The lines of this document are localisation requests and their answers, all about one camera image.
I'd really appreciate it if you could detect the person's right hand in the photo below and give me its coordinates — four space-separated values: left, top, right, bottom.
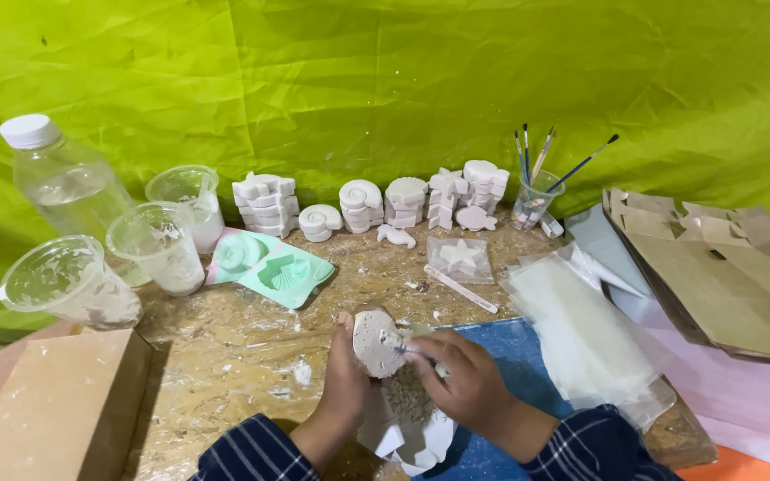
404 329 521 436

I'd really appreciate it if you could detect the person's left hand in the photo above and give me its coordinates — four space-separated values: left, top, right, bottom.
315 305 393 432

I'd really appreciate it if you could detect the plaster-coated scraping tool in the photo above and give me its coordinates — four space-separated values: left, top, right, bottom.
381 330 451 379

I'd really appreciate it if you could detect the rough grey plaster cast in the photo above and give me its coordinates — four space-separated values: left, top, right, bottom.
352 309 410 379

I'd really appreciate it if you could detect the heap of plaster dust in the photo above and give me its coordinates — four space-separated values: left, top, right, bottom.
385 364 438 427

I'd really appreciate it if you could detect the white stirring stick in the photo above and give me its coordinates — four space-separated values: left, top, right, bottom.
422 264 500 315

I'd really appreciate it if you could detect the white sheet under plaster dust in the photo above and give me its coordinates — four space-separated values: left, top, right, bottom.
356 381 459 478

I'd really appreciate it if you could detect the blue mat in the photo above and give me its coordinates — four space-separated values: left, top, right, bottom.
410 317 574 481

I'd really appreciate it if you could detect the bagged starfish plaster cast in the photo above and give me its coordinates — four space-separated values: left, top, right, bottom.
426 235 496 285

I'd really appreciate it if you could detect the single seahorse plaster cast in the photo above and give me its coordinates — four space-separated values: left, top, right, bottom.
376 224 418 250

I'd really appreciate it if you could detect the single fish plaster cast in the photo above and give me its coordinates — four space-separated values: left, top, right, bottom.
455 205 499 232

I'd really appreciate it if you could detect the stack of clear plastic bags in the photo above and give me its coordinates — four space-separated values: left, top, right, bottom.
500 242 678 430

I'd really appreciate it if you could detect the stack of scallop plaster casts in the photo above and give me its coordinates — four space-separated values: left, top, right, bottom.
384 176 430 230

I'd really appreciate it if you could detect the stack of starfish plaster casts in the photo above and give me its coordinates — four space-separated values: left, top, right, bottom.
427 167 470 231

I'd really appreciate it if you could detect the teal scallop shell mould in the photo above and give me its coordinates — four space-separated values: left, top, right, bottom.
237 242 336 310

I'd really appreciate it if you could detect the stack of spiral shell casts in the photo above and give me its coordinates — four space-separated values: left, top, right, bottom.
339 179 385 235

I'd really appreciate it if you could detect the small clear vial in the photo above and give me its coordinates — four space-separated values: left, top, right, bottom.
538 212 565 240

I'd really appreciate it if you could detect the stack of fish plaster casts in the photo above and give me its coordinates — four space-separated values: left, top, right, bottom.
461 159 512 215

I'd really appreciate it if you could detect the clear cup holding brushes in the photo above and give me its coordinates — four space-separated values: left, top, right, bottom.
510 168 567 233

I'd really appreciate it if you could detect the white paper cone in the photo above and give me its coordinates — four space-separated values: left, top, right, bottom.
569 242 647 299

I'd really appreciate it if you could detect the pale blue paper sheet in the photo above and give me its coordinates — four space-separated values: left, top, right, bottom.
562 203 655 296

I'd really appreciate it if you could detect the pink spiral shell mould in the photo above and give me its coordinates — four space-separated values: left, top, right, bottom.
204 227 283 287

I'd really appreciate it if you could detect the stack of seahorse plaster casts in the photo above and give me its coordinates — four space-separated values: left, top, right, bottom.
232 171 301 240

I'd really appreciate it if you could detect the green cloth backdrop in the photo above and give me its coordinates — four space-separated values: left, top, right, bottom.
0 0 770 345

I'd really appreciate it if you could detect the clear plastic cup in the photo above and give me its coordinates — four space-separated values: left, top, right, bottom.
106 201 206 298
145 165 226 255
0 234 144 332

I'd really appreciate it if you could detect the pile of flat brown cartons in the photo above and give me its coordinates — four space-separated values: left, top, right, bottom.
602 186 770 367

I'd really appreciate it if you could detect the pink paper sheet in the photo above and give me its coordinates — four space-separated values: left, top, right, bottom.
609 286 770 470

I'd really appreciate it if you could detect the orange paper sheet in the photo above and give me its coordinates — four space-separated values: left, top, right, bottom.
674 437 770 481

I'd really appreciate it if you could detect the brown cardboard box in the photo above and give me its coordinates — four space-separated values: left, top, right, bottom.
0 327 152 481

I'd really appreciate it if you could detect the clear bottle with white cap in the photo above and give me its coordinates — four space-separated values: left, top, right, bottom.
0 114 153 289

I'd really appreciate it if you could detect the wooden-handled paintbrush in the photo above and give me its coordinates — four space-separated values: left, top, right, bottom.
530 126 557 183

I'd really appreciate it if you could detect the long blue-handled paintbrush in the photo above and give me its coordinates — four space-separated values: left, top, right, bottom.
545 134 620 195

